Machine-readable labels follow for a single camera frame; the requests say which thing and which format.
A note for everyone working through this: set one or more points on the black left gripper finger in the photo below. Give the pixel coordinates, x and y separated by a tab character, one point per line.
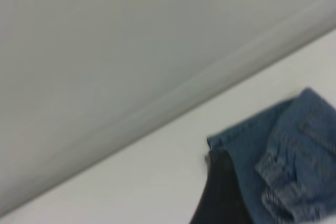
220	195

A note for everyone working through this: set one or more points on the blue denim pants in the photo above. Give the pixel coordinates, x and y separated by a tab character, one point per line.
278	161

